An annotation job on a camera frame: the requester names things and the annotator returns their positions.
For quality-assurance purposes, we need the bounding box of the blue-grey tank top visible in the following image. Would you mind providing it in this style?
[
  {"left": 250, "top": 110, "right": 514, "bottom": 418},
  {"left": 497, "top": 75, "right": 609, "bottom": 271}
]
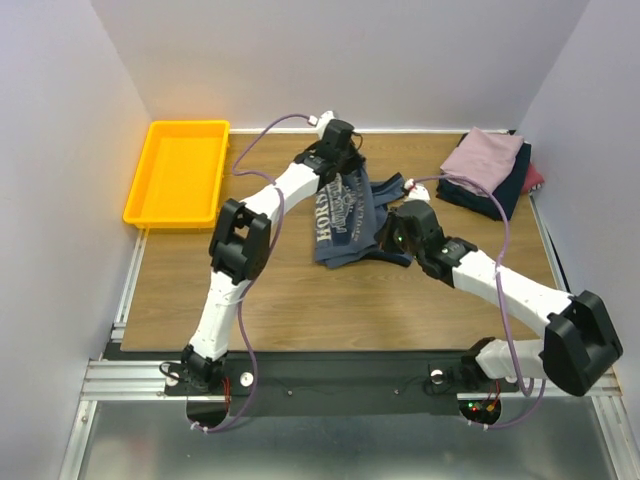
[{"left": 314, "top": 168, "right": 412, "bottom": 269}]

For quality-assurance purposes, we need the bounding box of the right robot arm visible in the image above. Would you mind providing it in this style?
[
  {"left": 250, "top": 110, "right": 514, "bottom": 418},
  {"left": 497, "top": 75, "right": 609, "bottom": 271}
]
[{"left": 377, "top": 200, "right": 623, "bottom": 396}]

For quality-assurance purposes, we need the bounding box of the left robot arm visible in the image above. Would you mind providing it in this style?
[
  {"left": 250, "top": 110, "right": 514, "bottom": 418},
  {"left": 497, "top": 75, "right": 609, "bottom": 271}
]
[{"left": 180, "top": 111, "right": 364, "bottom": 394}]

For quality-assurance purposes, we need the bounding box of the dark navy folded tank top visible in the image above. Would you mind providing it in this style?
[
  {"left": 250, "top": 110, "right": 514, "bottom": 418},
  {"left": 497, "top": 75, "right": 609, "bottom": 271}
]
[{"left": 436, "top": 143, "right": 531, "bottom": 221}]

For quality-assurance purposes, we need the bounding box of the pink folded tank top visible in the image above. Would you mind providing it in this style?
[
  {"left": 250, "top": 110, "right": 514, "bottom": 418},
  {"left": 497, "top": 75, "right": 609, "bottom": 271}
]
[{"left": 440, "top": 127, "right": 524, "bottom": 196}]

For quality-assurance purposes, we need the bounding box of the maroon folded tank top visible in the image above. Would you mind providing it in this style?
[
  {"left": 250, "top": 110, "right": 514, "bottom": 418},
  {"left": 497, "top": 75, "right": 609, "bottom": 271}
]
[{"left": 521, "top": 163, "right": 545, "bottom": 194}]

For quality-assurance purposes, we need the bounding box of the yellow plastic tray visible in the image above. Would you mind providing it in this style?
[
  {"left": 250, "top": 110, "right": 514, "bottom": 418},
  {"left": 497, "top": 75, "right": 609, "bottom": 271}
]
[{"left": 123, "top": 120, "right": 230, "bottom": 230}]

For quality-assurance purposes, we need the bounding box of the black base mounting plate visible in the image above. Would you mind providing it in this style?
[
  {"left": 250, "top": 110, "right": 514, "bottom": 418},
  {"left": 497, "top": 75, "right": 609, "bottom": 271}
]
[{"left": 165, "top": 350, "right": 515, "bottom": 417}]

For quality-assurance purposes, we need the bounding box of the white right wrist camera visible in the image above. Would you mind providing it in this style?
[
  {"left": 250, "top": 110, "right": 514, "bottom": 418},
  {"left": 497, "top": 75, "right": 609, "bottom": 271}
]
[{"left": 403, "top": 179, "right": 431, "bottom": 204}]

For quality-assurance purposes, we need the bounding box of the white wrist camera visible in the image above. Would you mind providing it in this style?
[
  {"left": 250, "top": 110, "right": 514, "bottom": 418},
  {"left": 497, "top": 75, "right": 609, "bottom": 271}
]
[
  {"left": 403, "top": 179, "right": 431, "bottom": 204},
  {"left": 307, "top": 110, "right": 336, "bottom": 138}
]

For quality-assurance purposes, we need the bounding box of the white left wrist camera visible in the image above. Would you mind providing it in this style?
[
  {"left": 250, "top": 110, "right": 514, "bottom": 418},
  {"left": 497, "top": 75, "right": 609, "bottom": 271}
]
[{"left": 307, "top": 110, "right": 336, "bottom": 138}]

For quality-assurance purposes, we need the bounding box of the aluminium frame rail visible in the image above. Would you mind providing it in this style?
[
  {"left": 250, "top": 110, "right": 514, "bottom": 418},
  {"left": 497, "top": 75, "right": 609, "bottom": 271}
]
[{"left": 80, "top": 360, "right": 165, "bottom": 401}]

